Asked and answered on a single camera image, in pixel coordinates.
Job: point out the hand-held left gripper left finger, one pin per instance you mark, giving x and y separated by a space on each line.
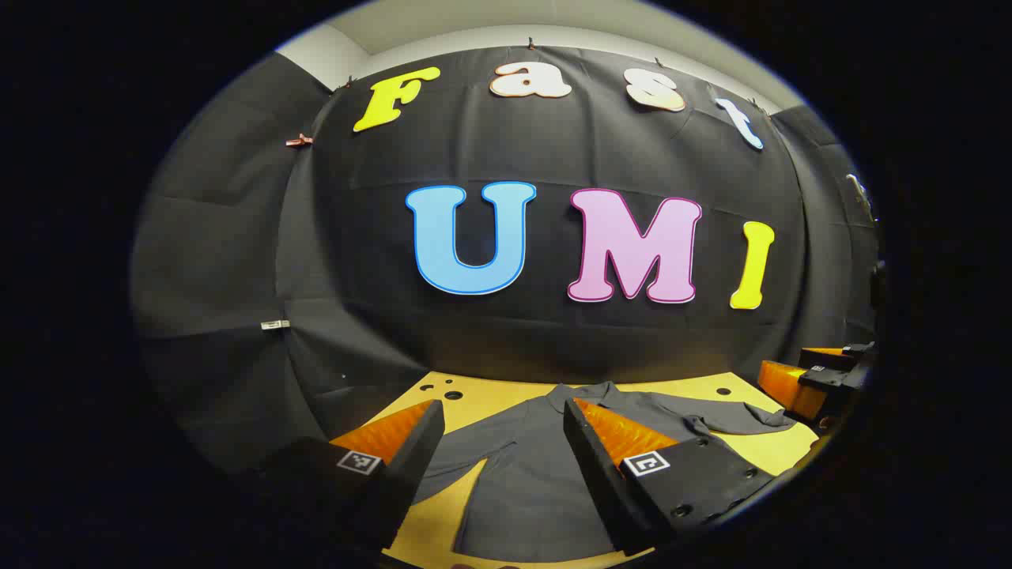
415 450

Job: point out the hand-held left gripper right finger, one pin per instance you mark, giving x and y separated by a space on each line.
589 450

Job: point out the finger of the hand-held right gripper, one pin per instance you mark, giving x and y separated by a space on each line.
822 378
838 357

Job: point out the grey button-up shirt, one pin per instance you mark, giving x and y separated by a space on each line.
530 490

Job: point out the black backdrop cloth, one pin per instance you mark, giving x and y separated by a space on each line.
395 332

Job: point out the white clip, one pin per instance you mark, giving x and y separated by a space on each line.
275 325

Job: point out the copper clip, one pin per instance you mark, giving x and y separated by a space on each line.
299 141

